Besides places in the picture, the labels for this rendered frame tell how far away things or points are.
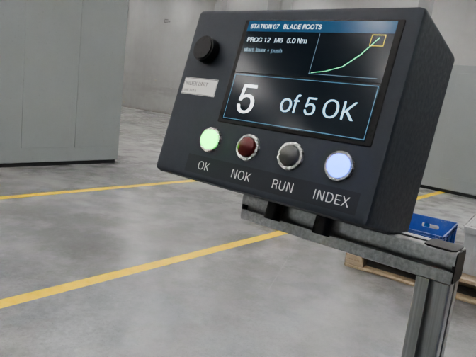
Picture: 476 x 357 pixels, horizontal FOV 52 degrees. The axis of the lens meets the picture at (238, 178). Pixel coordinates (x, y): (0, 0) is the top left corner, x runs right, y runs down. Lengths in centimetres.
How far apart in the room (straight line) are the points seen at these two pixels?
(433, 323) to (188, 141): 30
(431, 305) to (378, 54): 23
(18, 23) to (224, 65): 570
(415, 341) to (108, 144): 651
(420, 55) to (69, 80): 613
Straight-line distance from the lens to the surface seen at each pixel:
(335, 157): 42
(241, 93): 50
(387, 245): 47
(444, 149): 816
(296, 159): 44
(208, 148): 50
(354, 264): 369
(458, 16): 1377
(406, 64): 43
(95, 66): 666
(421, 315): 48
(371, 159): 41
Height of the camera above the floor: 117
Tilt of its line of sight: 10 degrees down
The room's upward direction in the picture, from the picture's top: 7 degrees clockwise
